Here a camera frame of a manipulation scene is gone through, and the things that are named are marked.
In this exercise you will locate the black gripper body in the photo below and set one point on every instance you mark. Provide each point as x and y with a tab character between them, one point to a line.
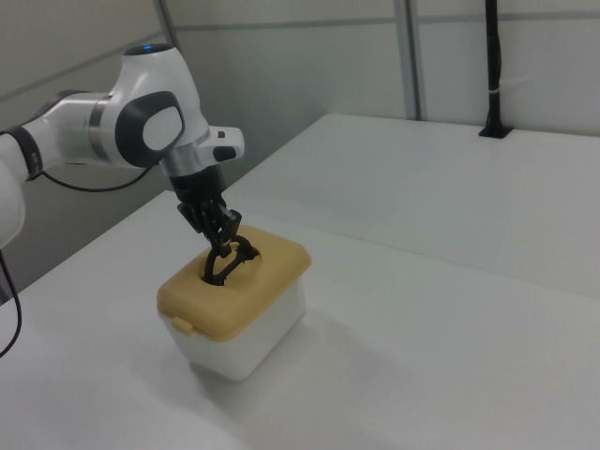
197	187

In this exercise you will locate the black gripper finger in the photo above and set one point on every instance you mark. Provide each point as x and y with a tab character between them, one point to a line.
194	220
233	227

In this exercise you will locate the tan tool case lid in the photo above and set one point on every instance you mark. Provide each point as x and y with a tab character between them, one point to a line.
262	281

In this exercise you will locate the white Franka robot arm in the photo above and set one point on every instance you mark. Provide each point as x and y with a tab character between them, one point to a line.
154	84

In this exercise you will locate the white tool case box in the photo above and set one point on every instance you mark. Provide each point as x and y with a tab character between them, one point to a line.
244	356

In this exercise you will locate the black clamped pole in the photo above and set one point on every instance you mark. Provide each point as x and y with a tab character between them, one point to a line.
493	70

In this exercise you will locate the grey partition corner post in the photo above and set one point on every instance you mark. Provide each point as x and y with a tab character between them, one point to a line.
168	19

